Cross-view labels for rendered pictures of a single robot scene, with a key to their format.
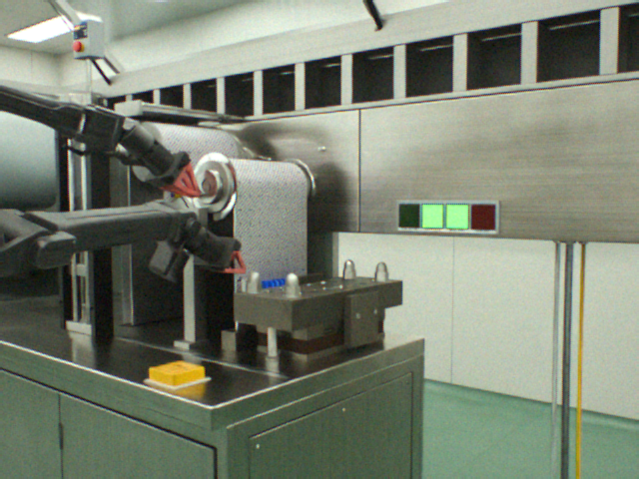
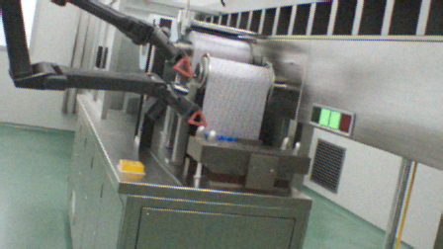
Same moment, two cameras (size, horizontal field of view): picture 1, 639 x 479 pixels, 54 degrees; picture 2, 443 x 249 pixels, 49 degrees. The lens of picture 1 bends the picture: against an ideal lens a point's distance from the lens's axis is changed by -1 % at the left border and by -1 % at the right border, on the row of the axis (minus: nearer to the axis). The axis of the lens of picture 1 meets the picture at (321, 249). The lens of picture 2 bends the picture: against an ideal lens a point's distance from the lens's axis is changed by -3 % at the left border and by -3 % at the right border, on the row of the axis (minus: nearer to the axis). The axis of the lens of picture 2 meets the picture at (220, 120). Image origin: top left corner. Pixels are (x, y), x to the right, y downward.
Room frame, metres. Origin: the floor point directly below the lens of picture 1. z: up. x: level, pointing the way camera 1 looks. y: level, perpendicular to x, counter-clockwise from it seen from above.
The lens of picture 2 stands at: (-0.15, -0.80, 1.27)
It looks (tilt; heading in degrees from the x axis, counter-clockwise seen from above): 6 degrees down; 31
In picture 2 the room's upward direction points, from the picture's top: 10 degrees clockwise
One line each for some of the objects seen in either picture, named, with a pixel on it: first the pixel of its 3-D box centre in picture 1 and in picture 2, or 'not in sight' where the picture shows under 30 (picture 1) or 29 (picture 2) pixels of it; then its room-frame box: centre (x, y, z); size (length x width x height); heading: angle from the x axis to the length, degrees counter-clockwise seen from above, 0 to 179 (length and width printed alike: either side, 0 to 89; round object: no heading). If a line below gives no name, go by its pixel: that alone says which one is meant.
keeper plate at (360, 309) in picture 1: (362, 318); (261, 172); (1.35, -0.09, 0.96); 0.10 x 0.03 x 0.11; 141
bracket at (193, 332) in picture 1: (190, 277); (180, 123); (1.37, 0.29, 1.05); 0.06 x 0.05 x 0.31; 141
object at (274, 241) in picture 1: (273, 249); (231, 119); (1.44, 0.11, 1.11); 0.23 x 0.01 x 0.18; 141
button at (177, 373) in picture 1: (177, 373); (131, 166); (1.10, 0.26, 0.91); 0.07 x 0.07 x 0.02; 51
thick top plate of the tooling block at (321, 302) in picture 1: (324, 298); (248, 155); (1.39, -0.01, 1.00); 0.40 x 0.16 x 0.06; 141
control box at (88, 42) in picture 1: (86, 39); not in sight; (1.75, 0.64, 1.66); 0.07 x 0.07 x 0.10; 59
